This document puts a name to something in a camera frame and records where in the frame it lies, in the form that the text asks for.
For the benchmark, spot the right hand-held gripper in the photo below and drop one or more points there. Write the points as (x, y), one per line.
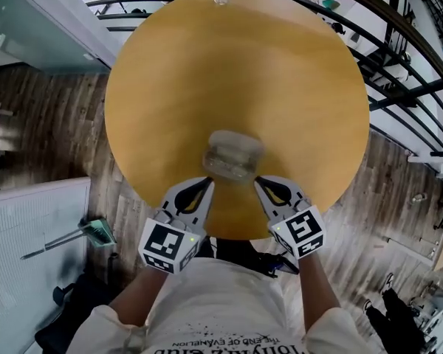
(302, 231)

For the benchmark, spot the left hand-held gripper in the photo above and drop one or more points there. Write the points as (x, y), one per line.
(166, 245)

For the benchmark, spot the person's right forearm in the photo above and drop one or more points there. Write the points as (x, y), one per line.
(317, 293)

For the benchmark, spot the person's left forearm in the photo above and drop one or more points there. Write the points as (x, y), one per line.
(140, 297)

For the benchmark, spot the black device with blue trim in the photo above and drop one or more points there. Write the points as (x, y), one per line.
(277, 264)

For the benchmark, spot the person's white printed t-shirt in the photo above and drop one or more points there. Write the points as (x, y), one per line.
(225, 308)

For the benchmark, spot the small bottle on floor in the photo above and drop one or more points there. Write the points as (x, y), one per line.
(420, 198)

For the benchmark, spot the black office chair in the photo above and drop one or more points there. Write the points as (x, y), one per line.
(77, 315)

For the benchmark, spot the white slatted cabinet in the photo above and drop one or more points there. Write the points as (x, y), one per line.
(22, 227)

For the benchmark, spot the teal plastic basin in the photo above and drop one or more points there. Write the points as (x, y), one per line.
(331, 4)

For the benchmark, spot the round wooden table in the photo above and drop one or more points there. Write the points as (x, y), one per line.
(391, 13)

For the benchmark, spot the frosted glass door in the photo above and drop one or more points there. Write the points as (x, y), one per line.
(29, 20)

